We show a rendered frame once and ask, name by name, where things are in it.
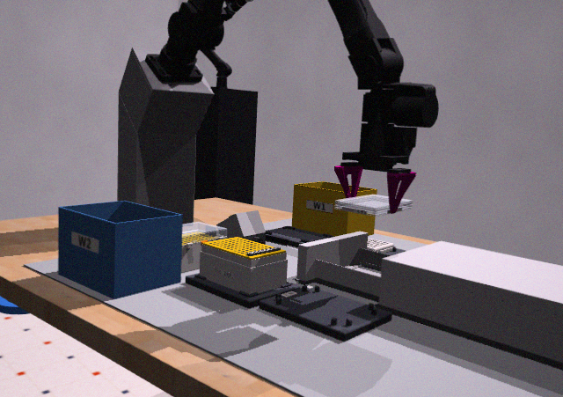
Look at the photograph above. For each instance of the blue open-top bin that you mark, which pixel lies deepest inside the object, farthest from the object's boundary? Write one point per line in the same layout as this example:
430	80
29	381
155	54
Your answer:
119	259

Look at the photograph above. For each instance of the yellow open-top bin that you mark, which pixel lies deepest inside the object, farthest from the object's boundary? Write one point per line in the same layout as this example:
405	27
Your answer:
313	211

